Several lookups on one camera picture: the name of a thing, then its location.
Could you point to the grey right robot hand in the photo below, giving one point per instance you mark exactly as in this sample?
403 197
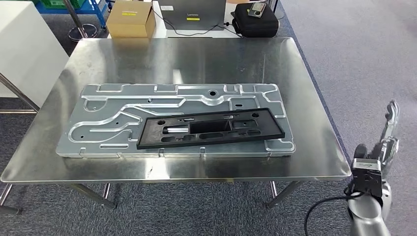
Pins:
389 146

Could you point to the black plastic plate bracket part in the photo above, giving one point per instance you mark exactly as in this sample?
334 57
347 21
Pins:
153 136

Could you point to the stainless steel workbench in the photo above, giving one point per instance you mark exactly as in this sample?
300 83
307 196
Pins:
163 58

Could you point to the black zip case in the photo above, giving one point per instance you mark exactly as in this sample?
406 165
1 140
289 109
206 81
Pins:
257 24

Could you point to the small grey device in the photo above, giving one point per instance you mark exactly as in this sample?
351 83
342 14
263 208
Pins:
257 9

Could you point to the grey laptop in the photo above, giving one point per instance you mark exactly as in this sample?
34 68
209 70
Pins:
195 13

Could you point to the aluminium fixture plate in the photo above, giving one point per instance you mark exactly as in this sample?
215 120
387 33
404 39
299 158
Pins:
130 94

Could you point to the brown cardboard box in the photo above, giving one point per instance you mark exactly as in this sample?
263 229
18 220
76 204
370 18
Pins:
130 19

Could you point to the blue cart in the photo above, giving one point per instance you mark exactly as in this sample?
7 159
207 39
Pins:
94 8

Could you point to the chrome round stand base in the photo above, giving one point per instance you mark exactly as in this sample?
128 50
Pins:
83 32

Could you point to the green plastic bin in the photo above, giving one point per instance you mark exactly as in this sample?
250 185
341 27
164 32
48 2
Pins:
62 3

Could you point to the white cabinet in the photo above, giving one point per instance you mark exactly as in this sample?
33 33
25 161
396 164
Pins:
29 49

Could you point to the stainless steel side table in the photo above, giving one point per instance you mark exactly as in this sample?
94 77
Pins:
19 93

